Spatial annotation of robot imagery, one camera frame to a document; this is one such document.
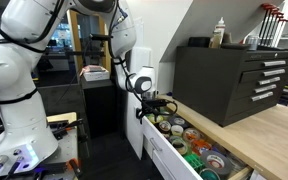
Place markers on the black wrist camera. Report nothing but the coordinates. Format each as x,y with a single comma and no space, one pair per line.
159,102

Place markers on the brown glue bottle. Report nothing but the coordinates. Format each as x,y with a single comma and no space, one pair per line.
214,39

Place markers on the silver metal can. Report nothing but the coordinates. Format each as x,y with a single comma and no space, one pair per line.
252,41

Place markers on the black pedestal cabinet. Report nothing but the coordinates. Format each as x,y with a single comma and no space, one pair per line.
100,106

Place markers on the teal tape roll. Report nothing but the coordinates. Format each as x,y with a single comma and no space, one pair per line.
209,174

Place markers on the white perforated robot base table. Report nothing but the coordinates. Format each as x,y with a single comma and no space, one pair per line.
65,146

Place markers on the white bottle red cap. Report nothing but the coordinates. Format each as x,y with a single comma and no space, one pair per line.
220,26

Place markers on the black metal tool chest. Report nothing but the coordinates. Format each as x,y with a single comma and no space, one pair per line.
207,80

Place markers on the small black tape roll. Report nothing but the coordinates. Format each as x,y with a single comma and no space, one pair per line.
179,120

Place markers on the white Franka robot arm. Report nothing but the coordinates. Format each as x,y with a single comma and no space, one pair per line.
17,66

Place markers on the clear tape roll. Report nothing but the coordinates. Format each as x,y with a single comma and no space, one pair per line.
236,161

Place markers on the green plastic box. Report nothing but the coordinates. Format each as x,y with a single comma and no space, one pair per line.
194,161

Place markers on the orange black bar clamp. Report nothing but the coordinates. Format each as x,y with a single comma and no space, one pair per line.
65,127
74,165

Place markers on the beige red tape roll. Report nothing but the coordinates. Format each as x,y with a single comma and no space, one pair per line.
165,126

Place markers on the small wooden board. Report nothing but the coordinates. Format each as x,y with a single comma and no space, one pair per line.
62,117

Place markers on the black roll on chest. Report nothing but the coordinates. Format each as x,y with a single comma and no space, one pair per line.
199,41

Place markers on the wooden door frame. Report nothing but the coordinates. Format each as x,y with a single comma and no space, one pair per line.
73,43

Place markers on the orange white tape roll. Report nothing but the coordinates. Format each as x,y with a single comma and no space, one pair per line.
192,134

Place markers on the white wall box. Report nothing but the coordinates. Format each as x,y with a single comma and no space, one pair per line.
140,58

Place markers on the white tape drawer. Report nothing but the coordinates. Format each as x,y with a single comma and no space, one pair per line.
170,156

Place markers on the pink white cardboard box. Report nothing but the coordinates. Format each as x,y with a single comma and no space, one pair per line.
96,73

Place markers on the grey duct tape roll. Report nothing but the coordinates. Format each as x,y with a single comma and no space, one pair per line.
217,161

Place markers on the yellow green tape roll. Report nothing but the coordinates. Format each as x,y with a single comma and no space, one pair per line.
154,118

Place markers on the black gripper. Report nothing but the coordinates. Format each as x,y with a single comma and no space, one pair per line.
148,108

